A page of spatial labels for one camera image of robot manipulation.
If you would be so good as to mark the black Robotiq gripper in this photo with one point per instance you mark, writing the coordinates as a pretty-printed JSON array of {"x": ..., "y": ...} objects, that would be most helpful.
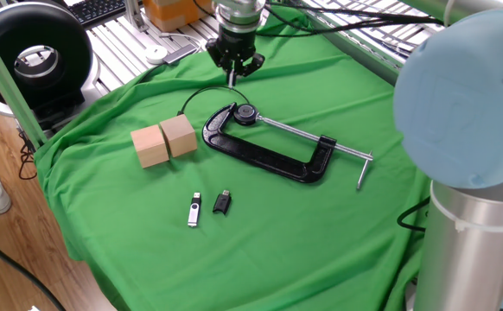
[{"x": 236, "y": 45}]

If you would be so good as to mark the white USB drive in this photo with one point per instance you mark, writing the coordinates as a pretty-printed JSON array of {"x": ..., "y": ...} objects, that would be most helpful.
[{"x": 232, "y": 85}]

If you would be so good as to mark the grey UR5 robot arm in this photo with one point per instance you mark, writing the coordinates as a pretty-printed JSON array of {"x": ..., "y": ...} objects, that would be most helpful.
[{"x": 459, "y": 108}]

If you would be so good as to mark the short black USB dongle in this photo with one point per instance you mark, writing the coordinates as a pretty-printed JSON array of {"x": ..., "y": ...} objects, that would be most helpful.
[{"x": 221, "y": 203}]

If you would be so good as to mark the black silver swivel USB drive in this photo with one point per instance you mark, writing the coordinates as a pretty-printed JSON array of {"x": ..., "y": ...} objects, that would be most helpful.
[{"x": 194, "y": 213}]

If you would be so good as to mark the orange box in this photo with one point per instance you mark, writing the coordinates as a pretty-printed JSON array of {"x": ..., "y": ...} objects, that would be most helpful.
[{"x": 173, "y": 13}]

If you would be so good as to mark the white round puck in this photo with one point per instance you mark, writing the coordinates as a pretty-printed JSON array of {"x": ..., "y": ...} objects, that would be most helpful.
[{"x": 156, "y": 54}]

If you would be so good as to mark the light wooden block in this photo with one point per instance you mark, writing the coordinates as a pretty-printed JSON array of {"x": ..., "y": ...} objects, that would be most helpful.
[
  {"x": 179, "y": 136},
  {"x": 150, "y": 147}
]

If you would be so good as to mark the black C-clamp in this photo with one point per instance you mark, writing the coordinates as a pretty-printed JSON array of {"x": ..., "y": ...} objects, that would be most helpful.
[{"x": 269, "y": 160}]

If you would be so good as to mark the black keyboard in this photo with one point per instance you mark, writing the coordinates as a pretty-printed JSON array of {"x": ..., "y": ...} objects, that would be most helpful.
[{"x": 98, "y": 10}]

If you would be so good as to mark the green cloth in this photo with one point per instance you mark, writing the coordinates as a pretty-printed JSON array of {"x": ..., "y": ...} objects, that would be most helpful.
[{"x": 299, "y": 237}]

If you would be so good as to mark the green frame post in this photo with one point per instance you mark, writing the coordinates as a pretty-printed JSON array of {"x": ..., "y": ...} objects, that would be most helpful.
[{"x": 14, "y": 95}]

